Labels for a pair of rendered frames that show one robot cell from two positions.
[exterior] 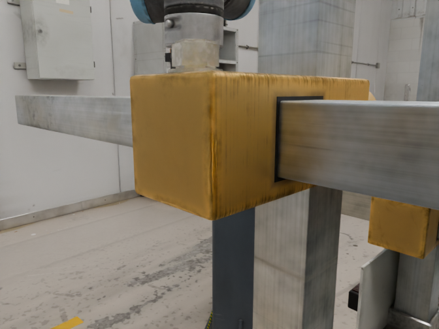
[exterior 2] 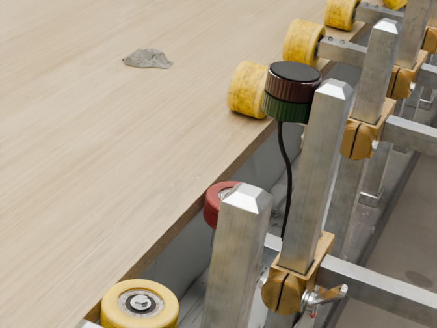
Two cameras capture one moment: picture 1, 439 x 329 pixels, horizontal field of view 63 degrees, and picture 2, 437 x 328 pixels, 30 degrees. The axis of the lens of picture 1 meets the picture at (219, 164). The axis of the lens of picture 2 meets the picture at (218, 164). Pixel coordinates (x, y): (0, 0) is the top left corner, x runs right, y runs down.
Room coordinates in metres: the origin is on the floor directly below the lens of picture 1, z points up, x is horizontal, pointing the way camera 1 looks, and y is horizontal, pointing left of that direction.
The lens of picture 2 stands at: (1.05, -0.68, 1.45)
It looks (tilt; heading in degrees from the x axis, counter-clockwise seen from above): 29 degrees down; 154
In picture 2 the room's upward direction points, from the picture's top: 9 degrees clockwise
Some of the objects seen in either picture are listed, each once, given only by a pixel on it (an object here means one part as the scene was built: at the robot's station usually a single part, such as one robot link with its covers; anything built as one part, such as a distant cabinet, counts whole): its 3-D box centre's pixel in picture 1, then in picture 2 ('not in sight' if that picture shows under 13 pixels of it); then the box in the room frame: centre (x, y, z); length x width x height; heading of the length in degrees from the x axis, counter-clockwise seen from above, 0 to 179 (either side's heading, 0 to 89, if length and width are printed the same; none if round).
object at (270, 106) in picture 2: not in sight; (289, 101); (0.34, -0.26, 1.07); 0.06 x 0.06 x 0.02
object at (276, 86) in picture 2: not in sight; (292, 81); (0.34, -0.26, 1.10); 0.06 x 0.06 x 0.02
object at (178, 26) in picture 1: (192, 34); not in sight; (0.58, 0.04, 1.05); 0.10 x 0.09 x 0.05; 134
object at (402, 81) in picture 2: not in sight; (402, 72); (0.00, 0.15, 0.95); 0.13 x 0.06 x 0.05; 134
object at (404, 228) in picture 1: (424, 209); (295, 268); (0.35, -0.21, 0.85); 0.13 x 0.06 x 0.05; 134
